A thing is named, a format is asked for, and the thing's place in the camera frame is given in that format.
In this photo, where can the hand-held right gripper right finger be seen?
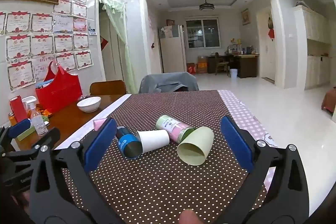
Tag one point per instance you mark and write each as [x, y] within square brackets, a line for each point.
[236, 142]

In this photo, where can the orange cardboard box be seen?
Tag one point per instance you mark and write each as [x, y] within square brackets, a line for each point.
[202, 66]

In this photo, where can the green door curtain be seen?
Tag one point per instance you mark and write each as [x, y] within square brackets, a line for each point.
[119, 29]

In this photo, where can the clear spray bottle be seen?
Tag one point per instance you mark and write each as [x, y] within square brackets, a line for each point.
[38, 121]

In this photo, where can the blue metal can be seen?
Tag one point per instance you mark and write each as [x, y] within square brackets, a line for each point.
[127, 144]

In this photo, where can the small framed wall picture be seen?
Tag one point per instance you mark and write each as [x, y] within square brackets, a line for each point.
[245, 16]

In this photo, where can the white door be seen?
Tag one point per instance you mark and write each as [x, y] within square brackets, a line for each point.
[266, 50]

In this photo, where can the brown wooden chair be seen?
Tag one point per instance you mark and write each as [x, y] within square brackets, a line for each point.
[107, 88]

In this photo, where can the white waste bin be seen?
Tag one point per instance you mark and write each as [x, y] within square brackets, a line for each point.
[233, 73]

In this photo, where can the pink checked tablecloth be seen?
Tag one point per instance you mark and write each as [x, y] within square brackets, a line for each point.
[242, 111]

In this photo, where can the red gift bag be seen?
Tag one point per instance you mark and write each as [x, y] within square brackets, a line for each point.
[59, 92]

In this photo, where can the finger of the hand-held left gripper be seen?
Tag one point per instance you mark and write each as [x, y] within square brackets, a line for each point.
[19, 126]
[39, 141]

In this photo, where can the light green plastic cup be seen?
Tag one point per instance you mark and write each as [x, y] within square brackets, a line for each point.
[195, 146]

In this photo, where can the white refrigerator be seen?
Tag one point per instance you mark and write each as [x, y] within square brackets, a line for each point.
[172, 53]

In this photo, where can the dark wooden desk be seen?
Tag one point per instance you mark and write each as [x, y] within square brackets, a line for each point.
[246, 65]

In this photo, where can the reddish brown furniture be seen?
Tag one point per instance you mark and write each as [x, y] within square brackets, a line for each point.
[329, 102]

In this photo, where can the orange bottle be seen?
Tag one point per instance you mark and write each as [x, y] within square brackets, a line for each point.
[12, 119]

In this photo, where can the wooden desk chair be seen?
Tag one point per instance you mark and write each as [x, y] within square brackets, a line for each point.
[221, 64]

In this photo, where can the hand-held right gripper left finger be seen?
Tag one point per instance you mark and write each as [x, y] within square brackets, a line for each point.
[99, 146]

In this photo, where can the cream tall cabinet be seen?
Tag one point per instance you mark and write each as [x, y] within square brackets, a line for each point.
[315, 43]

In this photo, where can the brown polka dot tablecloth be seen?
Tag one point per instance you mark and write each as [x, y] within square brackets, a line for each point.
[162, 182]

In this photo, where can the red cardboard box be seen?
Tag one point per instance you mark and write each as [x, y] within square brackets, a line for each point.
[191, 68]

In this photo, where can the white paper cup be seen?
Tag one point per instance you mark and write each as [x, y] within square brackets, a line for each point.
[153, 141]

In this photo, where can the person's right hand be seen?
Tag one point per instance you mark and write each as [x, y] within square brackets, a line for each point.
[189, 217]

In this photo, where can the pink and green canister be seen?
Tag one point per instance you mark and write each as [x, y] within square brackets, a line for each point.
[172, 128]

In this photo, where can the green flat box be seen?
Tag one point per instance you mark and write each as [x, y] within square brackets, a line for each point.
[26, 133]

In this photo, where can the wall of award certificates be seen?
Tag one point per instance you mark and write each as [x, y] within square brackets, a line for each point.
[39, 43]

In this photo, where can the white ceramic bowl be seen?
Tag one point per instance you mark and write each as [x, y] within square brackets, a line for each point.
[88, 103]

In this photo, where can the red door ornament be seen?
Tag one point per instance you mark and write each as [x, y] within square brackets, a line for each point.
[271, 33]

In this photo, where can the chair with grey cloth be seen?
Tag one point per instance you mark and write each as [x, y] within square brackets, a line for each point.
[168, 81]

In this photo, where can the ceiling fan lamp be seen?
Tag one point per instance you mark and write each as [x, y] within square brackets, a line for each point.
[206, 5]

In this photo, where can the window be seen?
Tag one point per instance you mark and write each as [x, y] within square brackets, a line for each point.
[202, 33]

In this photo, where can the wrapped candies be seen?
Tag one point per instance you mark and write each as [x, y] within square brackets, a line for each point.
[44, 111]

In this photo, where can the small pink cup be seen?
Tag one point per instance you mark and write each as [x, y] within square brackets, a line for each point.
[98, 124]

